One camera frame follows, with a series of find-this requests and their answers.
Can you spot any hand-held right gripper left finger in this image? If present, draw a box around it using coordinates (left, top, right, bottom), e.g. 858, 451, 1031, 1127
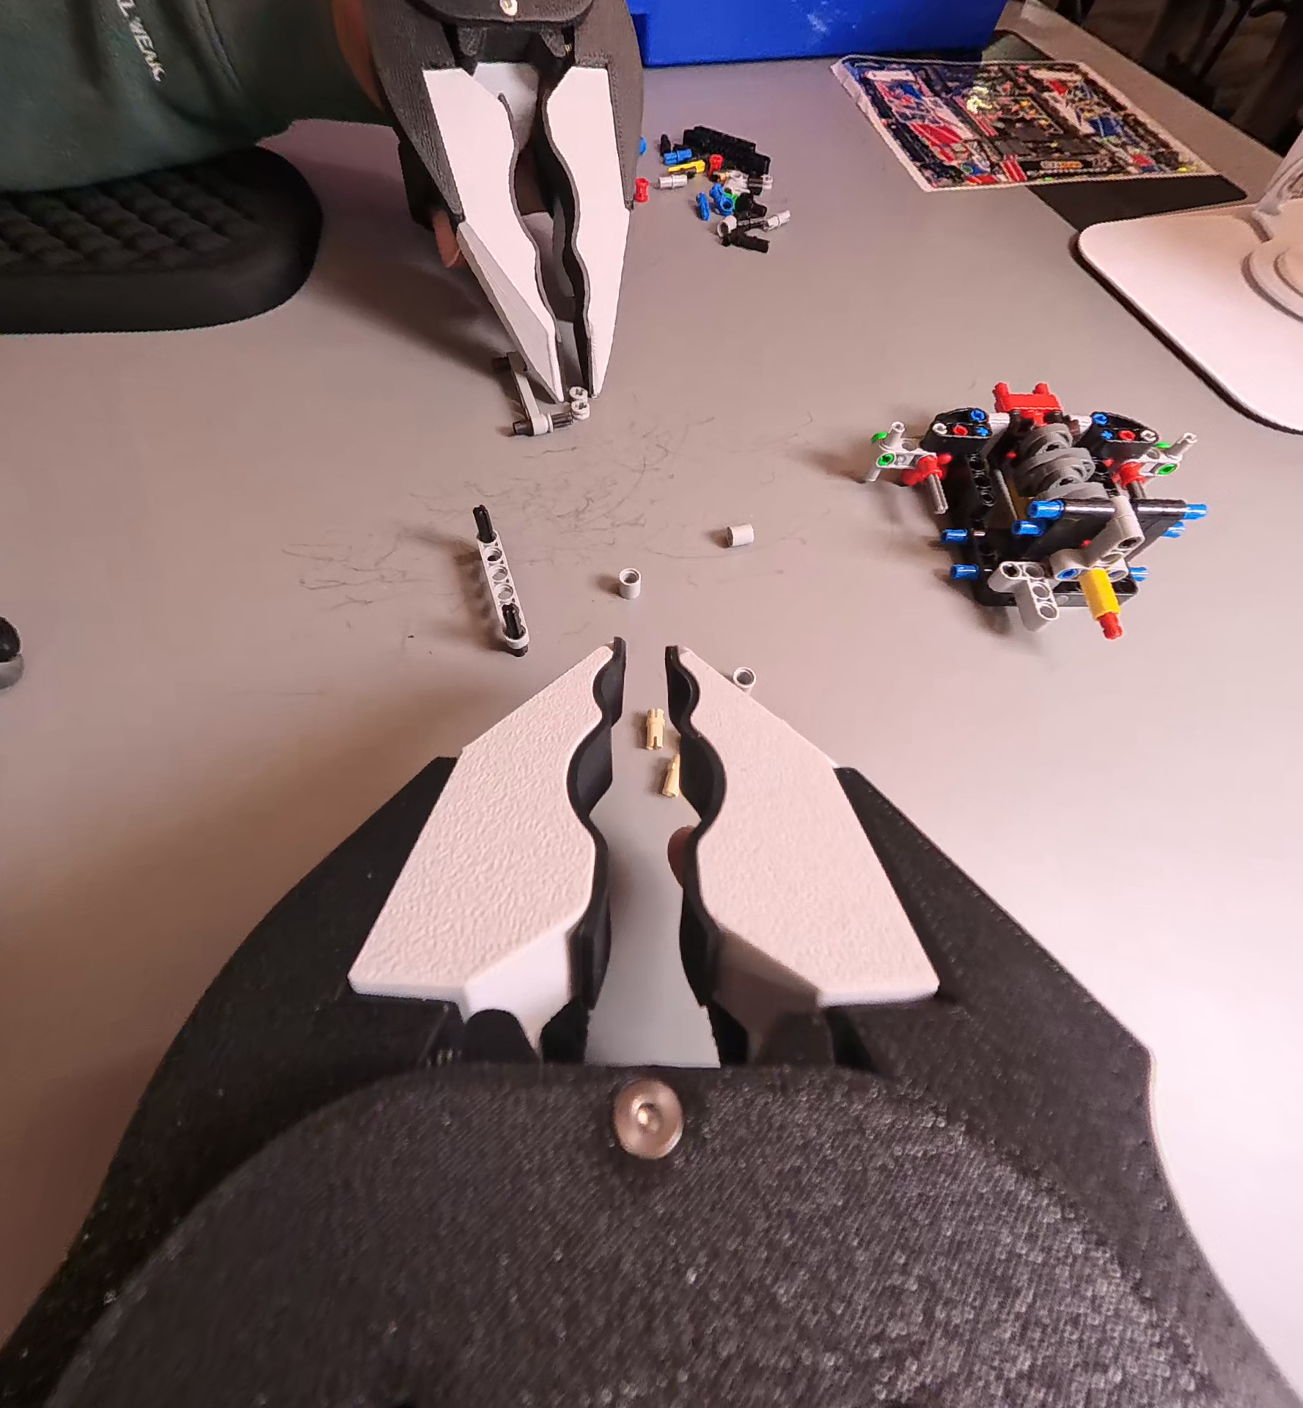
347, 638, 627, 1059

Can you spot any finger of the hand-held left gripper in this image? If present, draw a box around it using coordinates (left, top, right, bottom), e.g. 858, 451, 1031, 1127
423, 64, 570, 406
540, 64, 633, 402

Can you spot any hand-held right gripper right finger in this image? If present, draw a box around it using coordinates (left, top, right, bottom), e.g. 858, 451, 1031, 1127
665, 647, 944, 1059

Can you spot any grey lego beam with holes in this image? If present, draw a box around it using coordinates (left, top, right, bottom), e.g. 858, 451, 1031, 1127
494, 351, 567, 439
471, 504, 531, 659

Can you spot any pile of loose lego pieces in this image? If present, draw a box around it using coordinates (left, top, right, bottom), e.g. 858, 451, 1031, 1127
635, 124, 795, 256

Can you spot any colourful lego instruction booklet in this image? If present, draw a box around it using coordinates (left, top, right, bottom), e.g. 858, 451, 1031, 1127
831, 55, 1213, 193

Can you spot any partly built lego car chassis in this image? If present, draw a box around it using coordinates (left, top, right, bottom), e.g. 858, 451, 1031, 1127
858, 379, 1210, 641

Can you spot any person's left hand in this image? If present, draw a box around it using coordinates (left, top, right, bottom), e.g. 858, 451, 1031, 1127
396, 151, 468, 271

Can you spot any large blue plastic bin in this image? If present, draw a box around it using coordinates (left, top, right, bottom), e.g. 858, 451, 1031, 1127
627, 0, 1013, 69

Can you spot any black textured cushion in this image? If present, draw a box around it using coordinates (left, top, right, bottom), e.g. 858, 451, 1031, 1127
0, 145, 324, 334

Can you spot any black mat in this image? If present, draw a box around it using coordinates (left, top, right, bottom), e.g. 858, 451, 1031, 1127
1030, 169, 1249, 217

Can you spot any white monitor stand base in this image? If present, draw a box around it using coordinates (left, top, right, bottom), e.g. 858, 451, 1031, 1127
1078, 93, 1303, 433

